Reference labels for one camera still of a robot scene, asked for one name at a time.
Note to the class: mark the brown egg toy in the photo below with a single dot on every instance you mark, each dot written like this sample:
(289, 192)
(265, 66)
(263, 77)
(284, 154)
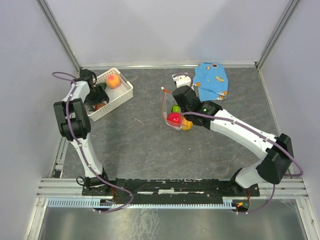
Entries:
(99, 106)

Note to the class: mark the blue patterned cloth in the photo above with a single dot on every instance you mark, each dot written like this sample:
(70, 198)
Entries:
(211, 81)

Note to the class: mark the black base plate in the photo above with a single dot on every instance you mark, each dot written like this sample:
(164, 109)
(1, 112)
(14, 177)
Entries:
(168, 191)

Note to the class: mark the aluminium frame rail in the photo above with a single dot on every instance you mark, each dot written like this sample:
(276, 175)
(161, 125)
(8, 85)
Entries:
(68, 188)

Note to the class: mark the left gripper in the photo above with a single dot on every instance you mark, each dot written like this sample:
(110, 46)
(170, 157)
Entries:
(102, 97)

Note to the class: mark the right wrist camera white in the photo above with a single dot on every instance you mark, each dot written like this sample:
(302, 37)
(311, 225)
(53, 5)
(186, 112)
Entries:
(183, 79)

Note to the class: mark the clear zip top bag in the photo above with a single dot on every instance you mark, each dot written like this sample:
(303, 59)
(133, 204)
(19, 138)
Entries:
(166, 105)

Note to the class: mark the green watermelon toy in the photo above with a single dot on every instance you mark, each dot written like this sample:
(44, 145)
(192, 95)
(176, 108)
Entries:
(175, 109)

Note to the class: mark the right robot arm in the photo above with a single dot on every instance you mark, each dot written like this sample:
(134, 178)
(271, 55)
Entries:
(274, 153)

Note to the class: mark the dark green avocado toy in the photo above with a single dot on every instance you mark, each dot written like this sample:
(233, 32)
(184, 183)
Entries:
(103, 85)

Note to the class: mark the red apple toy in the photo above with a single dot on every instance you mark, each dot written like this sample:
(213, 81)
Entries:
(174, 118)

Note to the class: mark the yellow lemon toy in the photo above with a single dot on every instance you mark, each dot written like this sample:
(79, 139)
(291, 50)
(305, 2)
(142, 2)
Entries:
(186, 125)

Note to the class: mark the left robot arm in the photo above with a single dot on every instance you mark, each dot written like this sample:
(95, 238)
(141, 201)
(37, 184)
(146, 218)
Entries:
(74, 124)

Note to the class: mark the peach toy fruit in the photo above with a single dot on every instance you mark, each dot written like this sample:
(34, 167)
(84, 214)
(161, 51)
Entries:
(113, 81)

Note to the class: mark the light blue cable duct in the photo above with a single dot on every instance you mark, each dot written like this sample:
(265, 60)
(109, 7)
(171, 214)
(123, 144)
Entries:
(97, 203)

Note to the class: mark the white plastic basket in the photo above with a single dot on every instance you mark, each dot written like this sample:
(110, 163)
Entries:
(117, 96)

